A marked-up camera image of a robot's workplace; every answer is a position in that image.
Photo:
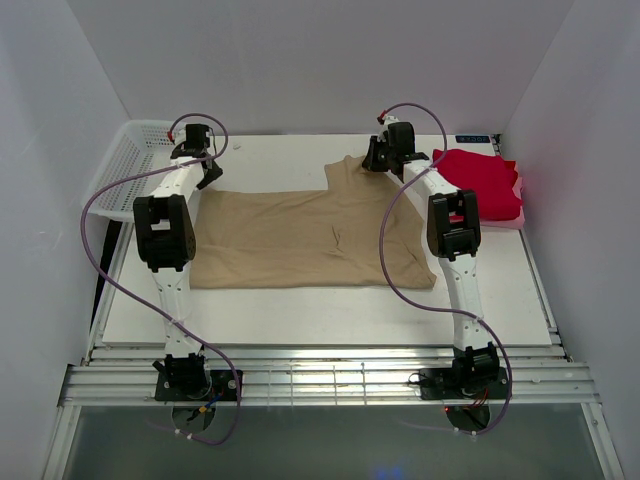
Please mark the aluminium rail frame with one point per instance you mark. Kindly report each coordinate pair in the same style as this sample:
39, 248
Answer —
324, 377

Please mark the white plastic mesh basket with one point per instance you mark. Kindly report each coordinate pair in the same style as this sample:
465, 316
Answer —
139, 146

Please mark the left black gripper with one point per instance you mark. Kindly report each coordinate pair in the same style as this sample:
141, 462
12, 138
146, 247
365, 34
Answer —
211, 176

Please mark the red folded t shirt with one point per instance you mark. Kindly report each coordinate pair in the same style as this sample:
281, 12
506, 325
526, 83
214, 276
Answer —
472, 171

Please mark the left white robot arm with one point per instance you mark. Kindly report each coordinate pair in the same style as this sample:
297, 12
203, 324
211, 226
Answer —
166, 243

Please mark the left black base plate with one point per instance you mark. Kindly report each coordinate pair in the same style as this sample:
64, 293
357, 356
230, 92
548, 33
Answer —
221, 385

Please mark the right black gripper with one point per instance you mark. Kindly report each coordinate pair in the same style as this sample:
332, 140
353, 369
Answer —
370, 161

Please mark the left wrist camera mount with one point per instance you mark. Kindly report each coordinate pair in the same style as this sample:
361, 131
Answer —
177, 137

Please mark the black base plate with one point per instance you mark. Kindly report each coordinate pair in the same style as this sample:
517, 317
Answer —
442, 384
221, 385

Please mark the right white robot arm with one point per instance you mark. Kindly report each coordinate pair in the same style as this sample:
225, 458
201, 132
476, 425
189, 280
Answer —
452, 235

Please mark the beige t shirt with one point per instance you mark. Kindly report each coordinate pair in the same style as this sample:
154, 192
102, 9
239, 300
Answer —
312, 238

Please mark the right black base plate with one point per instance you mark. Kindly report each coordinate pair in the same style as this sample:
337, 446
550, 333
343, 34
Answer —
442, 384

